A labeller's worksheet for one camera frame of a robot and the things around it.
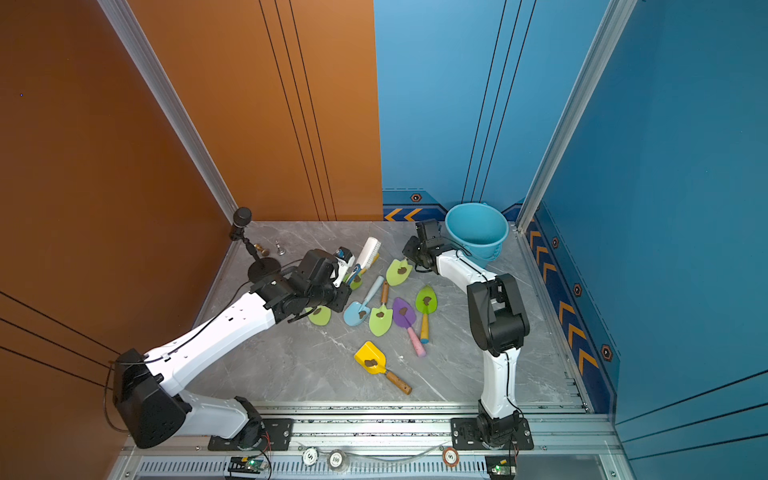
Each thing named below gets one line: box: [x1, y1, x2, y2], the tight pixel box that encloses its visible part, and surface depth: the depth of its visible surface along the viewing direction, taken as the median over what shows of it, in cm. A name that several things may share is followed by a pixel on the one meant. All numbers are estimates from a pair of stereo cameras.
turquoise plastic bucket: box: [445, 202, 509, 269], surface depth 103 cm
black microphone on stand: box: [230, 207, 281, 282], surface depth 107 cm
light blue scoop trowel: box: [343, 276, 385, 326], surface depth 96 cm
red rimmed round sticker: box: [442, 447, 460, 468], surface depth 72 cm
